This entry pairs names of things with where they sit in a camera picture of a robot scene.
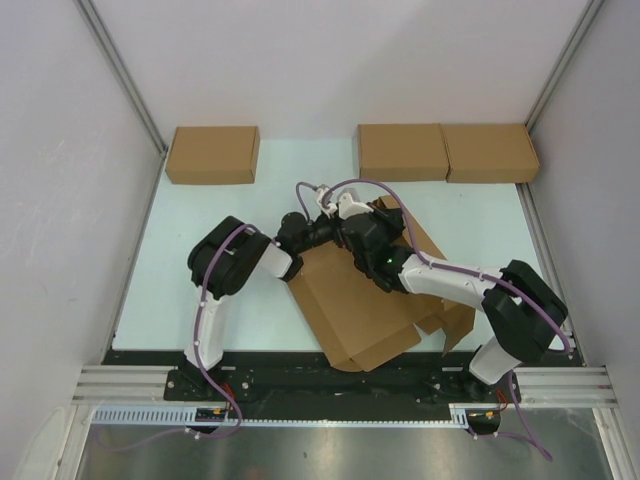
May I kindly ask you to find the aluminium corner post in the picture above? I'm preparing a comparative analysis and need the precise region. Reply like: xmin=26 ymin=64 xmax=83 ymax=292
xmin=73 ymin=0 xmax=167 ymax=156
xmin=525 ymin=0 xmax=608 ymax=134

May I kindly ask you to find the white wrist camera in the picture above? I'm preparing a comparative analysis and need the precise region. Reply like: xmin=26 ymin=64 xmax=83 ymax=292
xmin=315 ymin=184 xmax=338 ymax=218
xmin=336 ymin=188 xmax=373 ymax=220

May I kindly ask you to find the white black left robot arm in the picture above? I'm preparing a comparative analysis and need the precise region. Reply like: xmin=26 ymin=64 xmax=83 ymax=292
xmin=185 ymin=212 xmax=337 ymax=400

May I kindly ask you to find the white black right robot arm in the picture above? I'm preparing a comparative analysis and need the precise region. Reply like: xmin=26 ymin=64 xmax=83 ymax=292
xmin=337 ymin=195 xmax=570 ymax=401

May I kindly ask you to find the white slotted cable duct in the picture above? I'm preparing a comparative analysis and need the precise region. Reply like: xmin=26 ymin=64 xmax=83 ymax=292
xmin=92 ymin=405 xmax=501 ymax=429

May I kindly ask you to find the cardboard box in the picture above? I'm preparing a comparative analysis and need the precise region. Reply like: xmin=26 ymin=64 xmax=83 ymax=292
xmin=356 ymin=124 xmax=449 ymax=182
xmin=285 ymin=194 xmax=476 ymax=374
xmin=441 ymin=124 xmax=540 ymax=184
xmin=165 ymin=126 xmax=260 ymax=185

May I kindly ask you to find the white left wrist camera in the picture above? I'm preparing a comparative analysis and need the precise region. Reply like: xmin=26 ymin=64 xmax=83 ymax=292
xmin=315 ymin=184 xmax=338 ymax=218

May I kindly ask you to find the aluminium corner post left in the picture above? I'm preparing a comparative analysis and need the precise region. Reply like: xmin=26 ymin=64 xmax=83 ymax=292
xmin=73 ymin=0 xmax=167 ymax=156

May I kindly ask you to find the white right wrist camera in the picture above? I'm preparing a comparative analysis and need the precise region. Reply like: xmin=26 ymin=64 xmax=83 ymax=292
xmin=336 ymin=188 xmax=373 ymax=220

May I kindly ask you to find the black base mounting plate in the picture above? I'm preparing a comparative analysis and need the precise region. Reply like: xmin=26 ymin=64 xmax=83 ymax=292
xmin=103 ymin=350 xmax=520 ymax=422

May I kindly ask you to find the aluminium corner post right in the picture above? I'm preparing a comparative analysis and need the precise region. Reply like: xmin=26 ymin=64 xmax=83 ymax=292
xmin=525 ymin=0 xmax=608 ymax=134

